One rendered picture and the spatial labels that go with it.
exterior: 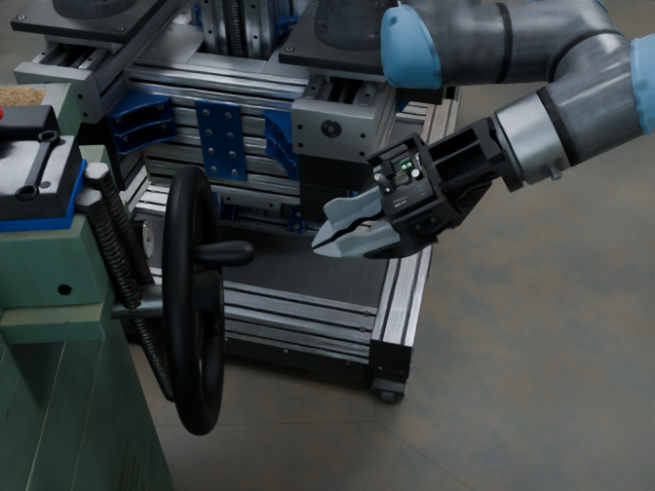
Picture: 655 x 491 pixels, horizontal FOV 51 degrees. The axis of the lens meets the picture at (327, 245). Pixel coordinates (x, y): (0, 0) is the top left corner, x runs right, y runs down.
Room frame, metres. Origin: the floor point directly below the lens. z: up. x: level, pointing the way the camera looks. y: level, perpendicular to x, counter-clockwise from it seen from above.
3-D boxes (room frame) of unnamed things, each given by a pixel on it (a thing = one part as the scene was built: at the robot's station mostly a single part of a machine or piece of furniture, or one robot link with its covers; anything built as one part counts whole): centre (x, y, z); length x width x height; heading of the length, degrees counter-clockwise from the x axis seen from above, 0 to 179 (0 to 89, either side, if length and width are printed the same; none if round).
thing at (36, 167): (0.48, 0.25, 1.00); 0.10 x 0.02 x 0.01; 4
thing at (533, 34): (0.61, -0.22, 1.05); 0.11 x 0.11 x 0.08; 6
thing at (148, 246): (0.75, 0.29, 0.65); 0.06 x 0.04 x 0.08; 4
